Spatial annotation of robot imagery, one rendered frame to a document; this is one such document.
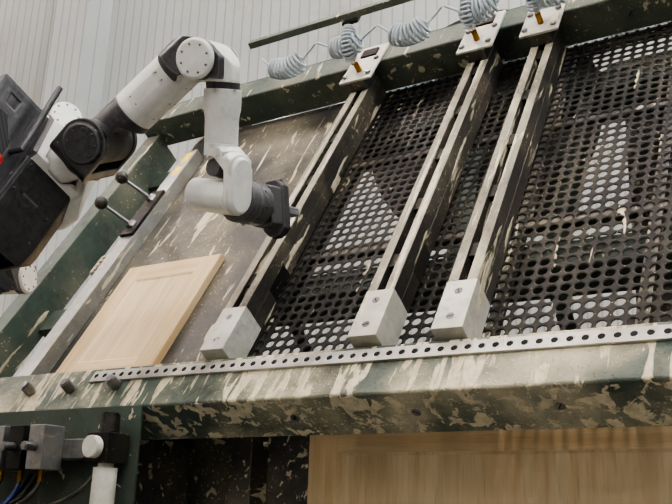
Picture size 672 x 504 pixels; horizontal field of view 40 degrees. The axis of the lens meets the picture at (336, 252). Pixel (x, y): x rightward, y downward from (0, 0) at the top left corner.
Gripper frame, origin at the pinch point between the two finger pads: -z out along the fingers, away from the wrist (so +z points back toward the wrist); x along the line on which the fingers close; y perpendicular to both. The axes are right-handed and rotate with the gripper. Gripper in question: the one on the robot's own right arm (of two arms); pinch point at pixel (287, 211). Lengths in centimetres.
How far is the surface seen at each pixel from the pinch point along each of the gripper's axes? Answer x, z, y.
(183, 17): 211, -292, 276
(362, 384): -38, 19, -27
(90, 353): -27, 4, 57
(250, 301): -18.8, 3.5, 8.4
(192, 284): -11.4, -10.5, 36.2
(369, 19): 176, -300, 139
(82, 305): -14, -6, 69
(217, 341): -27.2, 12.3, 10.6
